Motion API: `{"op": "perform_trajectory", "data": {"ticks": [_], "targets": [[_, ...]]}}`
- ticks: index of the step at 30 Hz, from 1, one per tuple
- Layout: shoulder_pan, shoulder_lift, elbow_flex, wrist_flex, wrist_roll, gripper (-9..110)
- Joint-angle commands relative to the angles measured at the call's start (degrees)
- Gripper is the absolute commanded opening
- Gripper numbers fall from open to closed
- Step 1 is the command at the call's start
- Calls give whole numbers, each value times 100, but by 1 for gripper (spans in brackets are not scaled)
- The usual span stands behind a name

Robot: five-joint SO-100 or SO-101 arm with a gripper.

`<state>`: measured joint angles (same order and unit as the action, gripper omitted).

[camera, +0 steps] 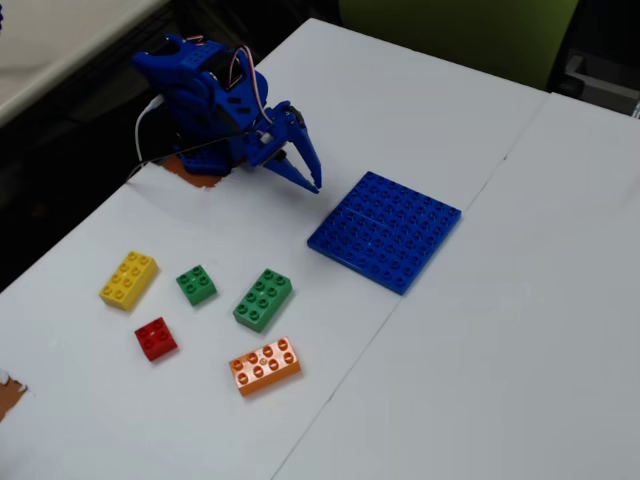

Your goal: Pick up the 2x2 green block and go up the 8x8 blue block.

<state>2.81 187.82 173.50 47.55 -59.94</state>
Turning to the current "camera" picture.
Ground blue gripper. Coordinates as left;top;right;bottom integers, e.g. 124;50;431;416
240;101;323;195

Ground green 2x2 toy block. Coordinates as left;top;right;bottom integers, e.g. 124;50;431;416
175;264;219;307

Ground green 2x4 toy block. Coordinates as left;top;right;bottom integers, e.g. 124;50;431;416
232;268;294;334

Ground orange 2x4 toy block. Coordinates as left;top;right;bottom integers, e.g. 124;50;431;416
228;336;303;398

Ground yellow 2x4 toy block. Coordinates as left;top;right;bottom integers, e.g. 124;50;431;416
98;250;160;312

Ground red 2x2 toy block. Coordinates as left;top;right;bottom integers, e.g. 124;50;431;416
133;316;179;362

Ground blue 8x8 studded baseplate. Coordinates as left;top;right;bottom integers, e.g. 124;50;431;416
306;170;463;297

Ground green partition panel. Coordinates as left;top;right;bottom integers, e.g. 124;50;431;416
338;0;580;92

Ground white side table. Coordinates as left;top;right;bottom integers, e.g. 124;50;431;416
0;0;172;127

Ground grey black box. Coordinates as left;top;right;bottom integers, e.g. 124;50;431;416
547;48;640;120

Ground red white servo wires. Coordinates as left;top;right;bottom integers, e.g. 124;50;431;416
223;43;272;132

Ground black cable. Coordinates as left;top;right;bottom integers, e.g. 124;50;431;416
126;130;251;182

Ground white cable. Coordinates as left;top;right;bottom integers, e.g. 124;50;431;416
134;96;167;167

